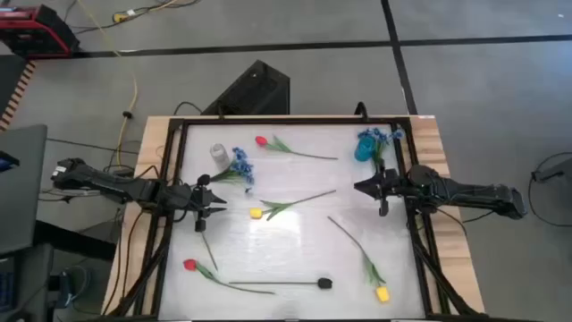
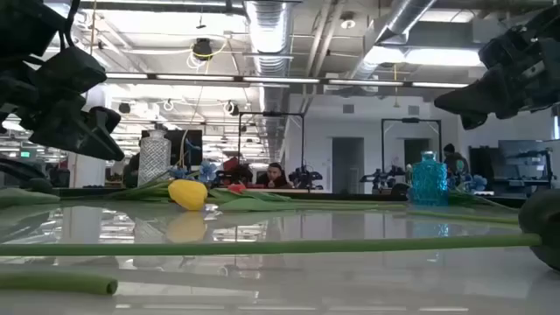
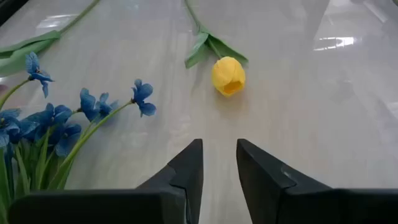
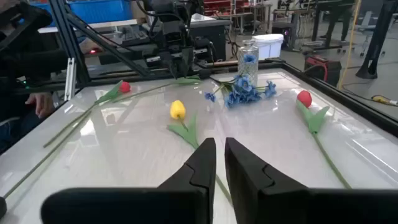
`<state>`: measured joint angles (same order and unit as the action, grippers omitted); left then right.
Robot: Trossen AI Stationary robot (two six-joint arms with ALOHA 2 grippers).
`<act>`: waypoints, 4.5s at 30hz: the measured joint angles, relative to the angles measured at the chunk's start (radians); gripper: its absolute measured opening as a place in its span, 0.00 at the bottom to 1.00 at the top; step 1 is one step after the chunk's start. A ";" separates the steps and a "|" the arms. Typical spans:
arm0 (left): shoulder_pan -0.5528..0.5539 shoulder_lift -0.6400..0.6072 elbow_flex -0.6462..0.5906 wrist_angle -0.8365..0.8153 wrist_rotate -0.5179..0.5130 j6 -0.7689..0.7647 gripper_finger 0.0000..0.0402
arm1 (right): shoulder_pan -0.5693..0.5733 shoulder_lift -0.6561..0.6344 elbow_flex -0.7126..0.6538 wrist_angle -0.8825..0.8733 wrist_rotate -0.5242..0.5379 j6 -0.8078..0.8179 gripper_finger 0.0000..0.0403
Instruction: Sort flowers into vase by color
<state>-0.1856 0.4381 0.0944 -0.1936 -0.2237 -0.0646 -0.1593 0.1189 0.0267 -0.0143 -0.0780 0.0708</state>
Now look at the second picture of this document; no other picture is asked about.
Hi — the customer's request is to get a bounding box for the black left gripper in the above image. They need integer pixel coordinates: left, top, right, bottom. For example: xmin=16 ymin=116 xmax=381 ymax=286
xmin=0 ymin=60 xmax=126 ymax=162

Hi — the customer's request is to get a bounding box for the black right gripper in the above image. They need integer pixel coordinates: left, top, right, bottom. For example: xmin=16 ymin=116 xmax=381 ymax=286
xmin=434 ymin=6 xmax=560 ymax=131

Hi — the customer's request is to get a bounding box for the clear textured glass vase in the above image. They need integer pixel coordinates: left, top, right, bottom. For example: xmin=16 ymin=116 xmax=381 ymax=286
xmin=137 ymin=129 xmax=172 ymax=187

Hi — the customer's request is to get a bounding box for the blue artificial flower bunch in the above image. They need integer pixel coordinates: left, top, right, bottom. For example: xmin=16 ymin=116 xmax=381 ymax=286
xmin=104 ymin=160 xmax=219 ymax=201
xmin=448 ymin=172 xmax=520 ymax=211

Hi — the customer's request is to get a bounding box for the yellow artificial tulip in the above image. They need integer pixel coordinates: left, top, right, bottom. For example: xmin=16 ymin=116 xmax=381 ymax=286
xmin=168 ymin=178 xmax=521 ymax=225
xmin=0 ymin=187 xmax=560 ymax=271

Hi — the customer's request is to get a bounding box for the green flower stem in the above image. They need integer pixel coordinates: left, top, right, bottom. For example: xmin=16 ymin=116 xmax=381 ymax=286
xmin=0 ymin=269 xmax=120 ymax=296

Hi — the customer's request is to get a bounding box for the blue textured glass vase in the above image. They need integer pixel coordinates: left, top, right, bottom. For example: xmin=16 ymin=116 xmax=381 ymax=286
xmin=409 ymin=150 xmax=450 ymax=207

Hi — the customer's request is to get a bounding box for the long ceiling light strip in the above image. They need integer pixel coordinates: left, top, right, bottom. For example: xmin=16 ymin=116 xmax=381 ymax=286
xmin=410 ymin=80 xmax=469 ymax=88
xmin=327 ymin=79 xmax=404 ymax=87
xmin=242 ymin=76 xmax=321 ymax=84
xmin=156 ymin=73 xmax=236 ymax=82
xmin=106 ymin=72 xmax=150 ymax=81

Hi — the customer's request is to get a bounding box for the white column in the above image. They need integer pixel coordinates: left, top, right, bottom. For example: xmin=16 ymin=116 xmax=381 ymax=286
xmin=67 ymin=85 xmax=110 ymax=188

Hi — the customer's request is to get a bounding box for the bright ceiling light panel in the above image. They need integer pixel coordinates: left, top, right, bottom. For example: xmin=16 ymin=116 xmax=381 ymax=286
xmin=363 ymin=45 xmax=485 ymax=67

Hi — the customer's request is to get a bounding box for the background workstation desk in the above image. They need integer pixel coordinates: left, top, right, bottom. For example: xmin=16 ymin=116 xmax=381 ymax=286
xmin=470 ymin=138 xmax=557 ymax=196

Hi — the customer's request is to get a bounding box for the black monitor screen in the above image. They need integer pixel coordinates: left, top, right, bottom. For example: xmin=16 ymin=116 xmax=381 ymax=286
xmin=140 ymin=129 xmax=204 ymax=167

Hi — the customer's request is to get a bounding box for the black ceiling dome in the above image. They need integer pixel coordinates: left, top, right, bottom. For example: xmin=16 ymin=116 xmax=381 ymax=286
xmin=192 ymin=38 xmax=214 ymax=60

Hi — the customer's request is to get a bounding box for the grey door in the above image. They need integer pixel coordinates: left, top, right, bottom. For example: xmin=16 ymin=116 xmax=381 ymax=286
xmin=331 ymin=136 xmax=366 ymax=194

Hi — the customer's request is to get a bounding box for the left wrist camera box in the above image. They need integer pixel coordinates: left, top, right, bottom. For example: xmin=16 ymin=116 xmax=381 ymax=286
xmin=34 ymin=45 xmax=109 ymax=94

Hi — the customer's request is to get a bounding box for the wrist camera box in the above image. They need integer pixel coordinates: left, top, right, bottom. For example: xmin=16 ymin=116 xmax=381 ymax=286
xmin=479 ymin=25 xmax=533 ymax=67
xmin=34 ymin=45 xmax=109 ymax=94

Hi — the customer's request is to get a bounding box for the black background station frame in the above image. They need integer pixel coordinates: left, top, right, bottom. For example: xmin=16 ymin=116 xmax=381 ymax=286
xmin=237 ymin=111 xmax=306 ymax=176
xmin=380 ymin=116 xmax=443 ymax=172

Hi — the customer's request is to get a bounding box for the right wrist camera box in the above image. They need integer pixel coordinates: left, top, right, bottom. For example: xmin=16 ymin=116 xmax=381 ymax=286
xmin=479 ymin=25 xmax=533 ymax=67

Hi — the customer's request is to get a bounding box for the silver ventilation duct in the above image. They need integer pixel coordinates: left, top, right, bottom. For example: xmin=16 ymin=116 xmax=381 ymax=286
xmin=349 ymin=0 xmax=438 ymax=80
xmin=243 ymin=0 xmax=295 ymax=163

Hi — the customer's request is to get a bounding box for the black aluminium table frame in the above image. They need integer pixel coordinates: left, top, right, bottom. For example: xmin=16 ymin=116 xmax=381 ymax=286
xmin=0 ymin=185 xmax=529 ymax=209

